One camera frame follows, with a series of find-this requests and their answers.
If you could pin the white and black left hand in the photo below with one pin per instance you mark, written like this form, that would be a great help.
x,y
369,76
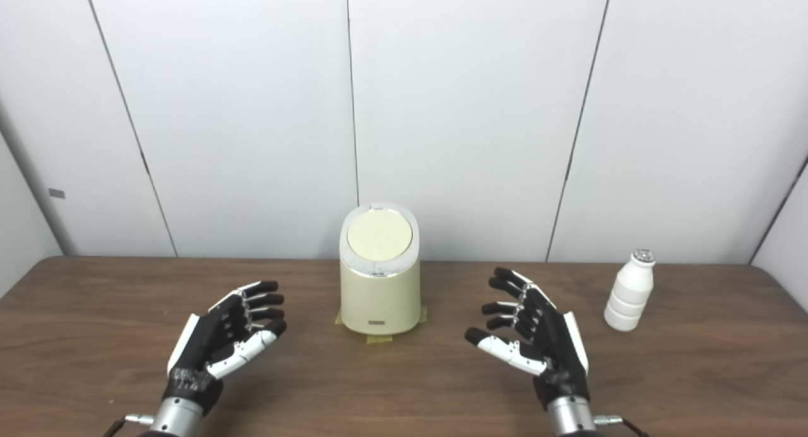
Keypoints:
x,y
211,342

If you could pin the white and black right hand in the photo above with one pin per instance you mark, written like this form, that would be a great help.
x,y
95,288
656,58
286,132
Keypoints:
x,y
552,342

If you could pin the small white plastic bottle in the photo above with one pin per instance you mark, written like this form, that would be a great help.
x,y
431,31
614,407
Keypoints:
x,y
626,295

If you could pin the cream-colored bin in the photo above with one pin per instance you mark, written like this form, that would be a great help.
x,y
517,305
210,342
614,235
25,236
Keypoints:
x,y
379,298

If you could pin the cream round bin lid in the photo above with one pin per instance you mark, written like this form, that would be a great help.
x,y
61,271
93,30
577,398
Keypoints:
x,y
379,235

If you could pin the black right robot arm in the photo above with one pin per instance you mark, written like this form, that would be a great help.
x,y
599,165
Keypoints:
x,y
571,419

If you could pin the small grey wall label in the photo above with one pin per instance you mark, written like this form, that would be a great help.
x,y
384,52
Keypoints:
x,y
57,193

